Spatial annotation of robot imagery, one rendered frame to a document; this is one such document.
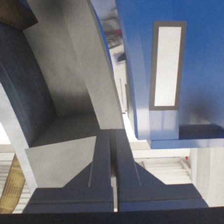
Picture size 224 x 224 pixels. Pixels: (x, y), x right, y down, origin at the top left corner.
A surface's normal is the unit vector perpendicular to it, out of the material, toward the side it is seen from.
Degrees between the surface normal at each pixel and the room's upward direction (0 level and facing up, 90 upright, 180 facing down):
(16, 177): 106
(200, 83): 90
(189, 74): 90
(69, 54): 90
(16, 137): 90
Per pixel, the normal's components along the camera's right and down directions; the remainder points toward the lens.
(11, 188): 0.25, -0.02
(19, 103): 0.97, -0.25
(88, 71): 0.03, 0.28
